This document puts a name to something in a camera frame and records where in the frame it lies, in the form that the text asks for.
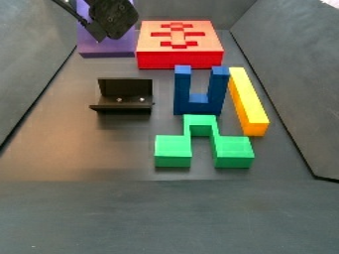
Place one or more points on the yellow long block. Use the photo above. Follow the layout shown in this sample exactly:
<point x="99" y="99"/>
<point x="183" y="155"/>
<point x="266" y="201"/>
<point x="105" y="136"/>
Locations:
<point x="251" y="113"/>

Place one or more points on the black angle fixture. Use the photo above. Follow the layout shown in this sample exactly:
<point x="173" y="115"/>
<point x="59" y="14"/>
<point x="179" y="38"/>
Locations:
<point x="125" y="94"/>

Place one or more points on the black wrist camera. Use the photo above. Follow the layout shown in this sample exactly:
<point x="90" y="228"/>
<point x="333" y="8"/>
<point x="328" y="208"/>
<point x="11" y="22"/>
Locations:
<point x="113" y="18"/>

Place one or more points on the red board with slots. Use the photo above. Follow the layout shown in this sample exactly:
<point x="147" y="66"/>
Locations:
<point x="178" y="42"/>

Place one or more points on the purple U-shaped block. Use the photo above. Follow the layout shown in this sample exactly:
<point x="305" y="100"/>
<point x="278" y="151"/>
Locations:
<point x="110" y="48"/>

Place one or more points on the green stepped block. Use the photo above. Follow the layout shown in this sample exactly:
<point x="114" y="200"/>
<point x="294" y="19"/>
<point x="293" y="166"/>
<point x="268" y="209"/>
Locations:
<point x="174" y="150"/>

